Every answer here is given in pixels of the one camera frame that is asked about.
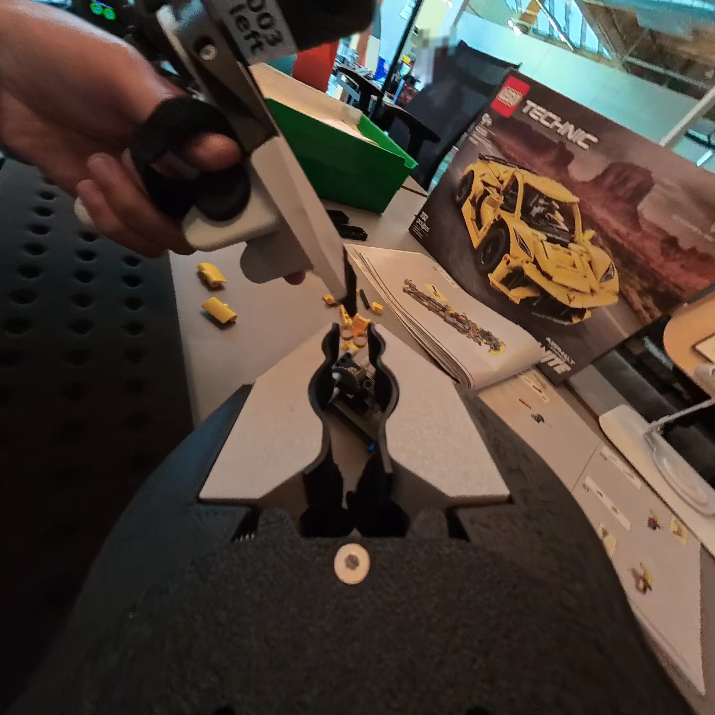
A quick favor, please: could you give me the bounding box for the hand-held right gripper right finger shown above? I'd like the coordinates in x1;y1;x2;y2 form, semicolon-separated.
366;323;511;506

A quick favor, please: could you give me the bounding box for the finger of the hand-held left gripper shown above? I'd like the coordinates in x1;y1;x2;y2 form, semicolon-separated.
342;250;360;320
250;136;350;304

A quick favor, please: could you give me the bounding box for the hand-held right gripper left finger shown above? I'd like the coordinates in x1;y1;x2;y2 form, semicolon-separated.
199;323;343;503

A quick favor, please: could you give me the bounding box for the black yellow lego car chassis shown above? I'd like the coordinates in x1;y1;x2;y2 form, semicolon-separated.
325;351;387;454

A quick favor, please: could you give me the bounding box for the black lego beam stack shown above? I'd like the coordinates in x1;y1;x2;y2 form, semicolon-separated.
325;209;368;236

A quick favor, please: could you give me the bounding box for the lego set box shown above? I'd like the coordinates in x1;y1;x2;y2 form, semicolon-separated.
409;67;715;387

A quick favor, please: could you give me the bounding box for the person's left hand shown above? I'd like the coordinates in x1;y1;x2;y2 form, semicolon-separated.
0;0;244;258

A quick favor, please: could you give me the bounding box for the green plastic bin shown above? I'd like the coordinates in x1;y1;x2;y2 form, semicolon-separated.
264;98;420;214

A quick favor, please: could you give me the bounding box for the red armchair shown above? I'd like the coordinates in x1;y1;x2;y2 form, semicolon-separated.
292;42;340;94

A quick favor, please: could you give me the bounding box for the open instruction booklet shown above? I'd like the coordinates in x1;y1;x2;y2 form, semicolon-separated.
345;244;706;695

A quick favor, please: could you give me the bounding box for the black pole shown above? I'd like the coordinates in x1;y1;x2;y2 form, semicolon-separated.
385;0;422;108

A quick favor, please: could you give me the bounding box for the white wooden document stand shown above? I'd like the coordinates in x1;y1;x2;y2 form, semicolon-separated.
599;295;715;518

